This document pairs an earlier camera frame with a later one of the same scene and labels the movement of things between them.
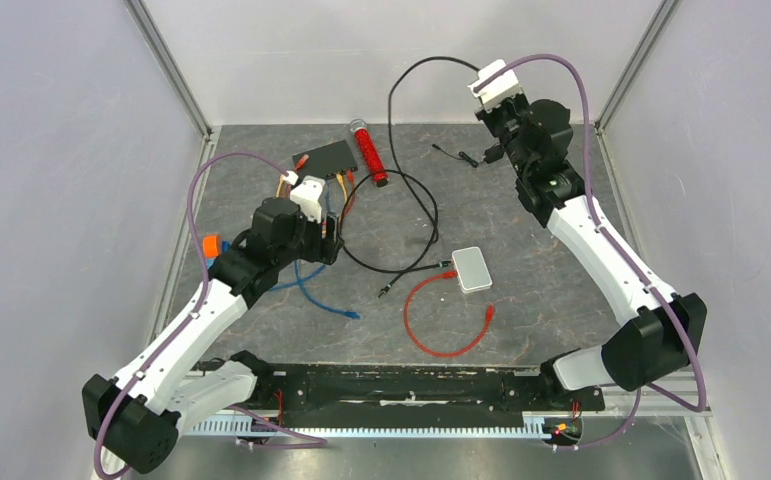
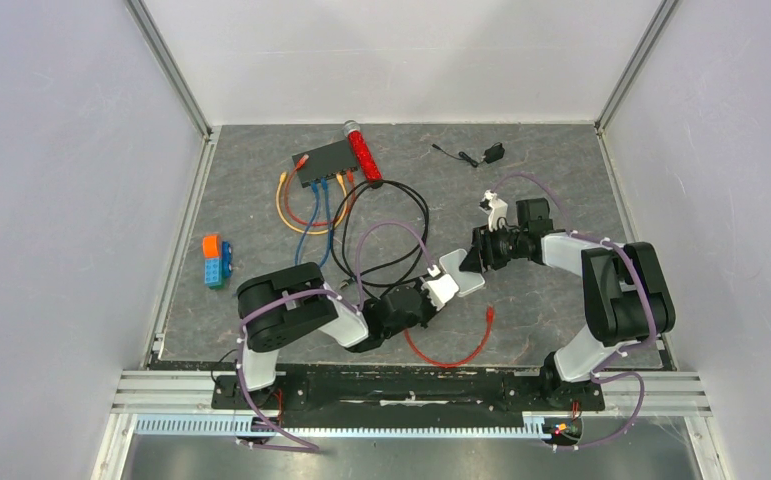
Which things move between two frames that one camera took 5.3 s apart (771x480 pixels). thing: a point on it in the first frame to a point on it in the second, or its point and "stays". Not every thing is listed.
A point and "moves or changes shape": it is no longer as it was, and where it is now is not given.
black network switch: [326, 161] stays
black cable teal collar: [395, 149] to [389, 278]
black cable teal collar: [395, 270] to [394, 273]
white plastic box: [471, 269] moves or changes shape
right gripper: [488, 117] to [481, 254]
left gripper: [325, 250] to [432, 309]
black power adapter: [492, 155] stays
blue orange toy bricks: [211, 246] stays
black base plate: [357, 389] stays
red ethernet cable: [448, 274] to [490, 312]
